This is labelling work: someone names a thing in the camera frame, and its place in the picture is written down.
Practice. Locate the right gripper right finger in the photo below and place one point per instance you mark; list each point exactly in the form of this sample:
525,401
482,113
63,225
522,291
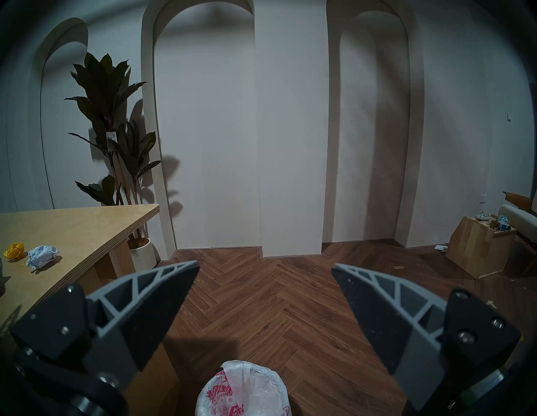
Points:
398,327

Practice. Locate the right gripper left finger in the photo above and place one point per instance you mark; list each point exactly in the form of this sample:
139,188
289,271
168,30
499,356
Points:
126,318

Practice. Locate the yellow trash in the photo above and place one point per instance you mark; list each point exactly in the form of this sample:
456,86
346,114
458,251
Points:
14,250

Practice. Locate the trash bin with white bag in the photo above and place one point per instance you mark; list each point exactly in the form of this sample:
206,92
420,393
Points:
243,390

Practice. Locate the white plant pot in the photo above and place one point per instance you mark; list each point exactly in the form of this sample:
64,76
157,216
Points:
142,255

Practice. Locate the light wooden table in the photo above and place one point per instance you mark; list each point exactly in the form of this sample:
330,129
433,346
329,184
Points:
63,235

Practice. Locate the white crumpled paper ball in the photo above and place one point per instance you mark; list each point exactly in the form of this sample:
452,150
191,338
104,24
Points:
42,256

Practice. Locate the wooden cube box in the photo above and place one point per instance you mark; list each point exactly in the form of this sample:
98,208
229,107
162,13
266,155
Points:
478,247

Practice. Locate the crumpled teal white wrapper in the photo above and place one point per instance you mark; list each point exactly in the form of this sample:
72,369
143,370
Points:
482,217

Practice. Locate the blue crumpled packaging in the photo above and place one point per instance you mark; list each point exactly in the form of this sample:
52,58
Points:
502,222

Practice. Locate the white cushioned wooden armchair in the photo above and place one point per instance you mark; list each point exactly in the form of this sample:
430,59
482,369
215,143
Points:
520,220

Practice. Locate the white tag on plant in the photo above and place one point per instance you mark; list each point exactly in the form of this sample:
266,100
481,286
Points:
111,136

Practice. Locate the tall green leafy plant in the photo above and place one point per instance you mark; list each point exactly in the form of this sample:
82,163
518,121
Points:
109,105

